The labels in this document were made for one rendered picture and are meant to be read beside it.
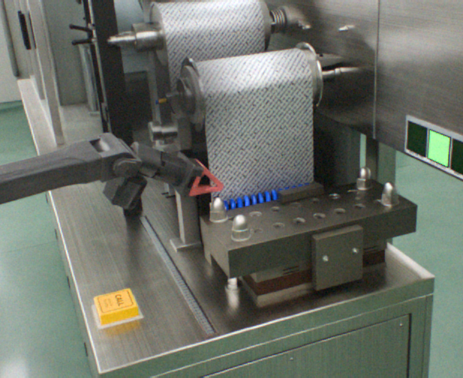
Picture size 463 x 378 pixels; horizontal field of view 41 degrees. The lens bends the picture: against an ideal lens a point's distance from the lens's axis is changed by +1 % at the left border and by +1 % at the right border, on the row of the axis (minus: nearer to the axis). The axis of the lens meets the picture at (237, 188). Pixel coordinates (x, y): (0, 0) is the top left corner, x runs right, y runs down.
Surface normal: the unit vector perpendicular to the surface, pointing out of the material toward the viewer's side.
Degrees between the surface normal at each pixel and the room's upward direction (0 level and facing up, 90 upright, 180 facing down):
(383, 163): 90
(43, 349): 0
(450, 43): 90
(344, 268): 90
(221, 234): 0
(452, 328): 0
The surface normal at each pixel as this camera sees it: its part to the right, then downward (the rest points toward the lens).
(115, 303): -0.06, -0.92
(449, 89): -0.93, 0.19
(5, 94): 0.36, 0.34
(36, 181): 0.60, 0.52
